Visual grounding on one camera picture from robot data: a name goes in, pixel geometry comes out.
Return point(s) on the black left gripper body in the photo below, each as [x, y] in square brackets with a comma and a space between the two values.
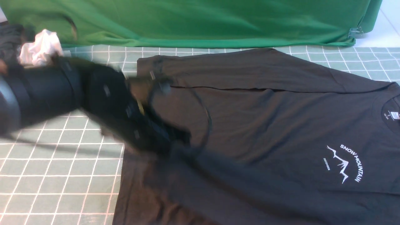
[108, 100]

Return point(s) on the gray long-sleeved shirt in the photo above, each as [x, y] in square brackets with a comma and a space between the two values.
[292, 143]

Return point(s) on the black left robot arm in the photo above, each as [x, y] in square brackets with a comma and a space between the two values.
[30, 96]

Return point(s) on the green backdrop cloth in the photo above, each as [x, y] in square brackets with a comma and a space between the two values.
[196, 23]

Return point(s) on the white crumpled cloth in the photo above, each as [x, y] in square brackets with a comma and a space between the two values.
[39, 52]

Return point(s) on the green checkered tablecloth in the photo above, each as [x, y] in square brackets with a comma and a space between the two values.
[63, 172]

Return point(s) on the dark crumpled garment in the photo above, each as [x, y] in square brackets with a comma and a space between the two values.
[12, 37]

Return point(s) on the metal binder clip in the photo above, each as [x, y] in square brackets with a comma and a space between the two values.
[355, 32]

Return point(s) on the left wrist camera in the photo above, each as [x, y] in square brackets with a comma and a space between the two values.
[144, 88]

